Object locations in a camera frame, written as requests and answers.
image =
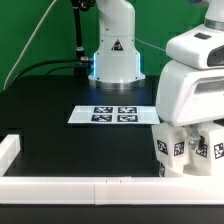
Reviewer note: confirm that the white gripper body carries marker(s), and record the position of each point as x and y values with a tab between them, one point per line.
191	85

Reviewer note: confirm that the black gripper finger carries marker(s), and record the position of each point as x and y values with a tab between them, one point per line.
196	141

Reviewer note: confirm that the white round stool seat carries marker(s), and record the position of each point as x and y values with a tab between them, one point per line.
188	170

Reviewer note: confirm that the white marker sheet with tags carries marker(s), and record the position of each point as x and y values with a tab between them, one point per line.
113	115

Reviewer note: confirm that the black pole with cables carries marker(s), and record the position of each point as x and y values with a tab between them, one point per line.
84	61

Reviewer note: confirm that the white U-shaped fence frame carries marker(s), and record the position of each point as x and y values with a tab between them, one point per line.
103	191

